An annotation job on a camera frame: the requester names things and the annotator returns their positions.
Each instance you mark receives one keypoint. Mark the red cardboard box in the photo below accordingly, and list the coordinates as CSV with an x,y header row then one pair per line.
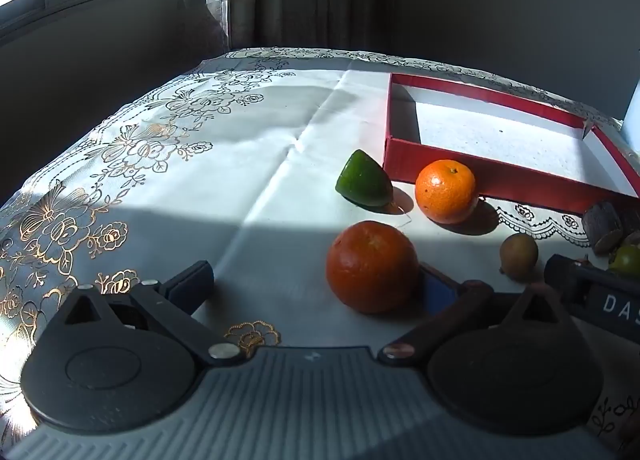
x,y
500,139

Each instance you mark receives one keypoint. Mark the small orange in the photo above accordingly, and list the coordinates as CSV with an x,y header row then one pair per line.
x,y
445,192

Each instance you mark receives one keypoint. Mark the white lace table mat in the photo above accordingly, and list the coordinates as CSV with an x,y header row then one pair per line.
x,y
545,222

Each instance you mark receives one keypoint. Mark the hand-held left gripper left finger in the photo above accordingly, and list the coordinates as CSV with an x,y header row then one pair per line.
x,y
192,282

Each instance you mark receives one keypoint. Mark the cut green citrus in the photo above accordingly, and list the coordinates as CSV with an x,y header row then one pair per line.
x,y
362,182

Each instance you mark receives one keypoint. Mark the white gold floral tablecloth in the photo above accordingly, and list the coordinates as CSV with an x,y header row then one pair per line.
x,y
225,164

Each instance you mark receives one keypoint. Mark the brown oval nut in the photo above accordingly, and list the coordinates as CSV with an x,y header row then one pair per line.
x,y
607,244

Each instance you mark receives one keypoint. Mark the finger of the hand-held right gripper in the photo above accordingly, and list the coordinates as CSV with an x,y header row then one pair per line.
x,y
560,277

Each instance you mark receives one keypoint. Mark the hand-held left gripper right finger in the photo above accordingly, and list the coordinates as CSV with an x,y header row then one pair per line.
x,y
440,292

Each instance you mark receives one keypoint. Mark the brown kiwi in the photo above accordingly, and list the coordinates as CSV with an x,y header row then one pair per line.
x,y
519,256

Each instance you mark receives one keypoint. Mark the large orange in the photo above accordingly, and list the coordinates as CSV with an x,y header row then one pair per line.
x,y
372,267

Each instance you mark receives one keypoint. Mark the round green citrus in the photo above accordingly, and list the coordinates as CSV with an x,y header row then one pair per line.
x,y
627,261

